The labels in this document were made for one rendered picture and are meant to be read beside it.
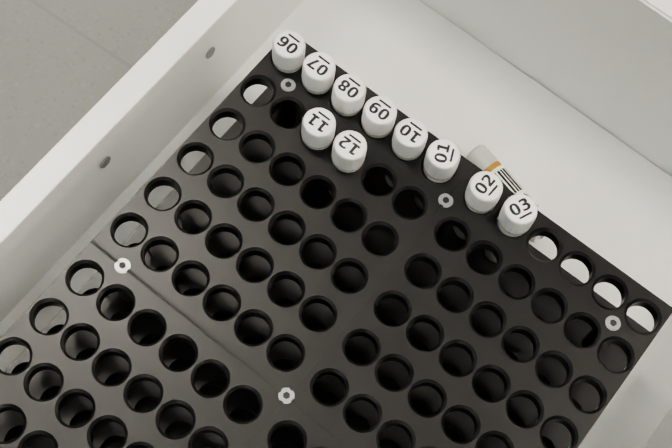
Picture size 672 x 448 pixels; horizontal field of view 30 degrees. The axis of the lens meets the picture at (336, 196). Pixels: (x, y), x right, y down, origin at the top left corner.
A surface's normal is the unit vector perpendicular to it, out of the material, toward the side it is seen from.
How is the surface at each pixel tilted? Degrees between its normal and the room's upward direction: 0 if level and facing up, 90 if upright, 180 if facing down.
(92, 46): 0
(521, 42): 90
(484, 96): 0
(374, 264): 0
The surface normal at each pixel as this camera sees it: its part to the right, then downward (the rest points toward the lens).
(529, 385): 0.07, -0.38
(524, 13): -0.62, 0.71
